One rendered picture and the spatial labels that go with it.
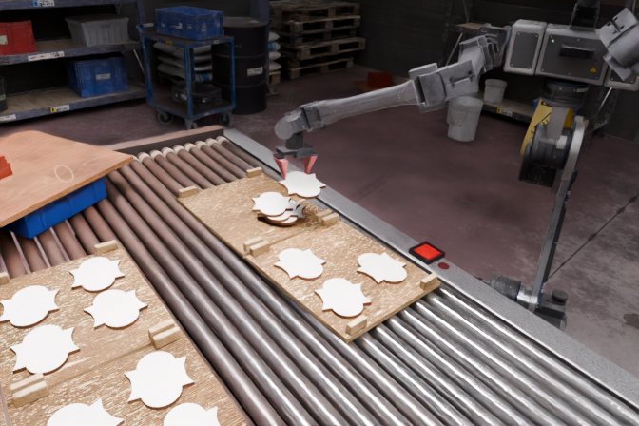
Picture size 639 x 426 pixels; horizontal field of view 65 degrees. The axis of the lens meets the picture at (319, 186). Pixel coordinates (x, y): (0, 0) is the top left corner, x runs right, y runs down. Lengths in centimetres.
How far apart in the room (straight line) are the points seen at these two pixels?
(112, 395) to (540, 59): 149
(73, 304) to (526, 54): 148
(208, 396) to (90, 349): 30
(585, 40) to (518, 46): 19
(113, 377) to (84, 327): 18
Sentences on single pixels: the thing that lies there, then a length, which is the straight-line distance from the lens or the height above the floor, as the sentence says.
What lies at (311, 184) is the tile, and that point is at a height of 107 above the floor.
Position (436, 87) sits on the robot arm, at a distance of 127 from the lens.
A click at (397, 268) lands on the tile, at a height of 95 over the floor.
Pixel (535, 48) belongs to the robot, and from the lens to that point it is 178.
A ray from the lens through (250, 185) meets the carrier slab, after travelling 182.
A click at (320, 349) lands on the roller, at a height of 92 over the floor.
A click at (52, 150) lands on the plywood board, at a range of 197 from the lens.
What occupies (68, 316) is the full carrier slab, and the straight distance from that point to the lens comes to 134.
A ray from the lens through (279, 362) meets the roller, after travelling 117.
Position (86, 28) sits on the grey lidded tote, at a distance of 550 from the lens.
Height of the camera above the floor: 176
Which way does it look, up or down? 27 degrees down
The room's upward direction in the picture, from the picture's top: 3 degrees clockwise
